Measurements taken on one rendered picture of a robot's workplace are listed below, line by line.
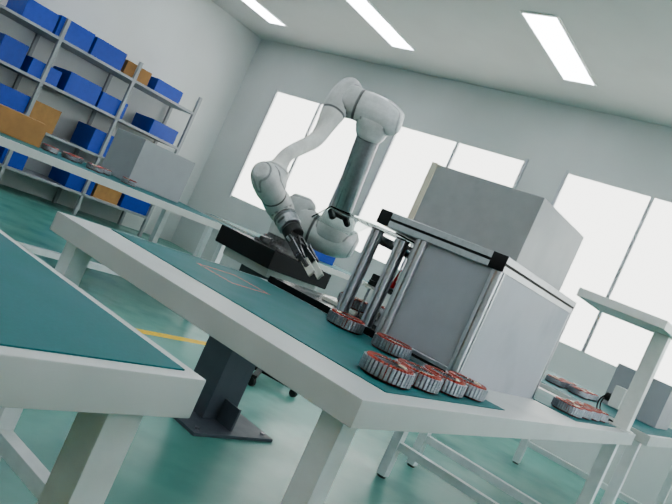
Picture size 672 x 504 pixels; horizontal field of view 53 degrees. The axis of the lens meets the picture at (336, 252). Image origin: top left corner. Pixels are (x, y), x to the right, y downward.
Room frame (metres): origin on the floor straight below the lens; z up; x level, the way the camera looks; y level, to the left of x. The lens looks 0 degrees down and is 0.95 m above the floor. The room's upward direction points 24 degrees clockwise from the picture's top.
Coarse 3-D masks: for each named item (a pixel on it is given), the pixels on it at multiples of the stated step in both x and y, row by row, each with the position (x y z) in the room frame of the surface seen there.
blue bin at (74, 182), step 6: (54, 168) 8.13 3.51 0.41; (54, 174) 8.09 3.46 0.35; (60, 174) 8.02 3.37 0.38; (66, 174) 7.95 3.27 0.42; (72, 174) 7.94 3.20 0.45; (54, 180) 8.06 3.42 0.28; (60, 180) 7.99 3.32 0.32; (66, 180) 7.92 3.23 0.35; (72, 180) 7.96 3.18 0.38; (78, 180) 8.02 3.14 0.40; (84, 180) 8.08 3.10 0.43; (66, 186) 7.93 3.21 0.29; (72, 186) 7.99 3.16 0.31; (78, 186) 8.04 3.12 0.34; (90, 186) 8.16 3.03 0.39; (90, 192) 8.19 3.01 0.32
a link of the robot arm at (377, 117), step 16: (368, 96) 2.73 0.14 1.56; (368, 112) 2.72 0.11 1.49; (384, 112) 2.71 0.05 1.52; (400, 112) 2.74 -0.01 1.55; (368, 128) 2.75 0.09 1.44; (384, 128) 2.73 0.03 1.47; (400, 128) 2.79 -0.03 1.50; (368, 144) 2.80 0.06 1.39; (352, 160) 2.85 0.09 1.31; (368, 160) 2.84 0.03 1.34; (352, 176) 2.87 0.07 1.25; (336, 192) 2.95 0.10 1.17; (352, 192) 2.91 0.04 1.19; (352, 208) 2.97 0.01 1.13; (320, 224) 2.99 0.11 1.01; (320, 240) 3.00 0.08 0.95; (336, 240) 2.98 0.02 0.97; (352, 240) 3.00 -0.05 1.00; (336, 256) 3.03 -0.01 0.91
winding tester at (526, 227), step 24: (432, 168) 2.13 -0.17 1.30; (432, 192) 2.11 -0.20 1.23; (456, 192) 2.06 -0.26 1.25; (480, 192) 2.02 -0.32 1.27; (504, 192) 1.97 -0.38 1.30; (408, 216) 2.13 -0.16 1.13; (432, 216) 2.09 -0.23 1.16; (456, 216) 2.04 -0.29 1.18; (480, 216) 2.00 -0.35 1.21; (504, 216) 1.95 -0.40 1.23; (528, 216) 1.91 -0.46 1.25; (552, 216) 1.99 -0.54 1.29; (480, 240) 1.98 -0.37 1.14; (504, 240) 1.94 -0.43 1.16; (528, 240) 1.92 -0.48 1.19; (552, 240) 2.05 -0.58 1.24; (576, 240) 2.20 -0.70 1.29; (528, 264) 1.97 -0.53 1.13; (552, 264) 2.11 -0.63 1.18
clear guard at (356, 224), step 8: (328, 208) 2.20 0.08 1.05; (336, 208) 2.18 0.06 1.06; (312, 216) 2.23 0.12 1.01; (320, 216) 2.23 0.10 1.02; (328, 216) 2.25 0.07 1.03; (336, 216) 2.26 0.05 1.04; (344, 216) 2.27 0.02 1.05; (352, 216) 2.17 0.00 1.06; (328, 224) 2.30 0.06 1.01; (336, 224) 2.31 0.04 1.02; (344, 224) 2.33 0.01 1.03; (352, 224) 2.34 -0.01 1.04; (360, 224) 2.35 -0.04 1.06; (368, 224) 2.21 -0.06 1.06; (376, 224) 2.08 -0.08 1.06; (344, 232) 2.38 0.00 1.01; (352, 232) 2.39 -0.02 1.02; (384, 232) 2.26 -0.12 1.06; (392, 232) 2.05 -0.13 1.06; (408, 240) 2.10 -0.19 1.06
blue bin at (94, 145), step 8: (80, 128) 8.16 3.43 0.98; (88, 128) 8.06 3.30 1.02; (96, 128) 7.98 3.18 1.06; (72, 136) 8.21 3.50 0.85; (80, 136) 8.11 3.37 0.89; (88, 136) 8.01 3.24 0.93; (96, 136) 8.00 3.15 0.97; (104, 136) 8.08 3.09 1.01; (112, 136) 8.16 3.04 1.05; (80, 144) 8.07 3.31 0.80; (88, 144) 7.97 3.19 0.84; (96, 144) 8.04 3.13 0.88; (96, 152) 8.07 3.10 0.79; (104, 152) 8.15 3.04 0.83
